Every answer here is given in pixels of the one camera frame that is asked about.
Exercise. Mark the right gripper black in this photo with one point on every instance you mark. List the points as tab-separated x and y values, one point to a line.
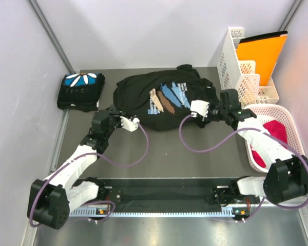
208	118

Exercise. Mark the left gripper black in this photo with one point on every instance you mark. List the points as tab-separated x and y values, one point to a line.
114	111

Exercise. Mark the black graphic t-shirt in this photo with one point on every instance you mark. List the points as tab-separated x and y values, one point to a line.
162	99

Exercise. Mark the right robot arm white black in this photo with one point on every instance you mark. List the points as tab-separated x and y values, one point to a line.
287	176

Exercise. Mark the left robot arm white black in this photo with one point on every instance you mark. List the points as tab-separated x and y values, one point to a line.
87	152

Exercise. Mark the white perforated file organizer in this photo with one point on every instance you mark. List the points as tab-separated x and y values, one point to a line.
241	75

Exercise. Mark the folded black daisy t-shirt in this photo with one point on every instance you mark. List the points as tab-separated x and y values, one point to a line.
81	91

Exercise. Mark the white plastic laundry basket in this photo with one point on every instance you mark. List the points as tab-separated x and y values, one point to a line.
268	112

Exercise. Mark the pink red t-shirt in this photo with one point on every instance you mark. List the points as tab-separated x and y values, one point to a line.
277	130

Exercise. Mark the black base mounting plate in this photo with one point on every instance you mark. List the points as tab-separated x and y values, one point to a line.
170	199

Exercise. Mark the orange folder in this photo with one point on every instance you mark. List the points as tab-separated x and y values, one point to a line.
264	50

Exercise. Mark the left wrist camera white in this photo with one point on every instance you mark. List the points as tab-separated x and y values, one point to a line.
129	124

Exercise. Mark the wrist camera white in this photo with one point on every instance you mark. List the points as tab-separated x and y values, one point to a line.
129	124
199	108

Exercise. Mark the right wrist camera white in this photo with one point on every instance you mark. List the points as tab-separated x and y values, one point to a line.
199	108

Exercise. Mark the white slotted cable duct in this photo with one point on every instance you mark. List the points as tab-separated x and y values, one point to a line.
101	212

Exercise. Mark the aluminium frame rail front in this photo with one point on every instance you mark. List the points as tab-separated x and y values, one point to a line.
46	196

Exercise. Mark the right aluminium corner post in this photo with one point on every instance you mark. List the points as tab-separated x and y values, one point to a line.
295	7

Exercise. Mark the aluminium corner post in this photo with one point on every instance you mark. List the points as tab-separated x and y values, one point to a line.
295	7
50	34

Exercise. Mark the left aluminium corner post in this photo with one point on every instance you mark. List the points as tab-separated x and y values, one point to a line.
50	34

